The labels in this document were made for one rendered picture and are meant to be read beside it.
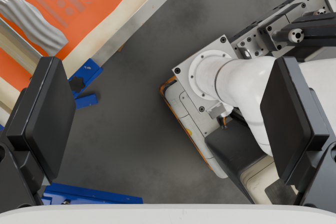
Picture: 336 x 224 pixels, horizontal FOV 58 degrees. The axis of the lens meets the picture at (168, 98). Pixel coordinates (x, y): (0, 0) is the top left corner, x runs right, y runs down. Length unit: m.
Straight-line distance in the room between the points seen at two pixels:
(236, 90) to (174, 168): 1.61
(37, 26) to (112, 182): 1.35
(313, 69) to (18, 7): 0.76
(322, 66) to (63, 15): 0.71
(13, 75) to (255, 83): 0.69
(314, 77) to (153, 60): 1.54
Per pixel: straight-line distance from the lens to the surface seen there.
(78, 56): 0.92
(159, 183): 2.10
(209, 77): 0.65
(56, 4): 0.93
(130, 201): 1.02
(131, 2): 0.92
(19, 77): 0.95
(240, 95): 0.49
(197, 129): 1.72
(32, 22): 0.93
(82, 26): 0.92
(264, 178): 1.20
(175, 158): 2.05
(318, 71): 0.41
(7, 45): 0.85
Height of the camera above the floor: 1.87
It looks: 76 degrees down
